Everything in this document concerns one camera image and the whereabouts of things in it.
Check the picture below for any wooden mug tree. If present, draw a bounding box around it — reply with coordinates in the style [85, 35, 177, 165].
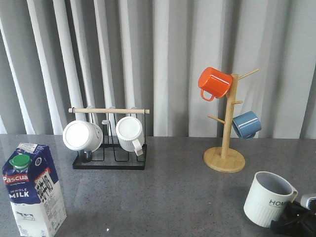
[203, 69, 259, 173]

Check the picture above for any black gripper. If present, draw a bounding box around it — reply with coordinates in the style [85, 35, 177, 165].
[270, 200, 316, 237]

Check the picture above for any orange enamel mug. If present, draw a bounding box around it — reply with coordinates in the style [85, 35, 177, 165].
[198, 67, 233, 101]

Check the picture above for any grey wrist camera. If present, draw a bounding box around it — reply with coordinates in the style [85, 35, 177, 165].
[300, 193, 316, 210]

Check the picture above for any blue white milk carton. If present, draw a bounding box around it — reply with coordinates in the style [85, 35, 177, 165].
[2, 143, 67, 237]

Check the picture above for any white smiley mug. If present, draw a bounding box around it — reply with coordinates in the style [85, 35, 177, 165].
[63, 120, 103, 163]

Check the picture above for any white ribbed mug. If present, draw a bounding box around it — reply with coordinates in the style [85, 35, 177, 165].
[116, 117, 145, 156]

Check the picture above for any cream HOME mug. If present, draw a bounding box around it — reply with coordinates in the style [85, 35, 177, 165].
[243, 171, 298, 228]

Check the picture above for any blue enamel mug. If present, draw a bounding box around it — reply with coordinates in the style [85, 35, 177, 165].
[232, 111, 262, 140]

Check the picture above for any black wire mug rack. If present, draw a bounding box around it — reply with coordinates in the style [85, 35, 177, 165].
[69, 107, 150, 170]

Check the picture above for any grey pleated curtain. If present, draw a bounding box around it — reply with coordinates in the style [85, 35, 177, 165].
[0, 0, 316, 139]

